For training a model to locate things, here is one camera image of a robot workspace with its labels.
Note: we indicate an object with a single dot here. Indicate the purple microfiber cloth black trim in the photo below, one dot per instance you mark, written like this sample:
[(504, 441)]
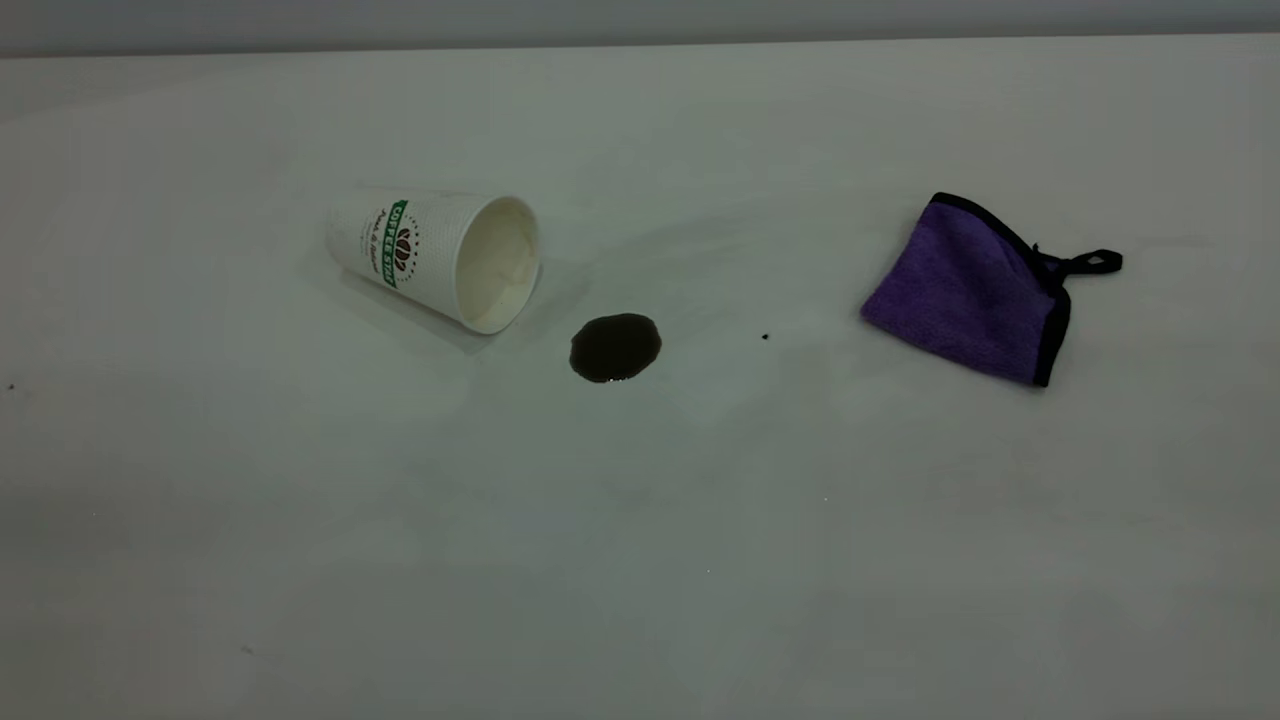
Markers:
[(965, 290)]

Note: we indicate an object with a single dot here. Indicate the dark coffee spill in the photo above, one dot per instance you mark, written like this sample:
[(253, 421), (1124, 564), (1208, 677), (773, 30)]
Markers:
[(614, 347)]

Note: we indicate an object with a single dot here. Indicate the white paper coffee cup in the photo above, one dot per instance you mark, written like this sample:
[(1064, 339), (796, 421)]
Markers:
[(430, 250)]

